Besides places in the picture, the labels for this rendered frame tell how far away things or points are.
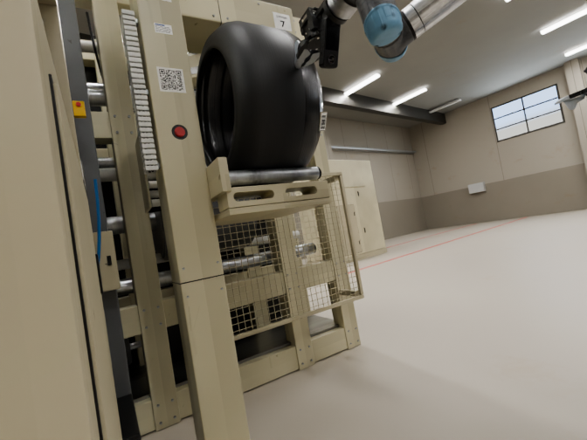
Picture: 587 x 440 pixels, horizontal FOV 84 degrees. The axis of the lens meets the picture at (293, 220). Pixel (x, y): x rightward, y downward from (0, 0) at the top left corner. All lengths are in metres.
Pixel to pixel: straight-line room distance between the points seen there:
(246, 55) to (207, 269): 0.62
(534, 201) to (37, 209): 12.58
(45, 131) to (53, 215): 0.05
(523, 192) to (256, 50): 12.00
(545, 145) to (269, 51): 11.85
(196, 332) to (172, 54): 0.83
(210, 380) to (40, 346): 0.84
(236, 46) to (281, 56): 0.13
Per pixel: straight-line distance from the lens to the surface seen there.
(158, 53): 1.15
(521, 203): 12.73
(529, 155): 12.67
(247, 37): 1.08
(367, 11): 0.82
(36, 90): 0.26
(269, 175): 1.02
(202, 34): 1.69
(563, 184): 12.47
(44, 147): 0.25
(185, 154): 1.03
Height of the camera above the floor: 0.70
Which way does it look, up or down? 3 degrees up
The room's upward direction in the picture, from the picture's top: 10 degrees counter-clockwise
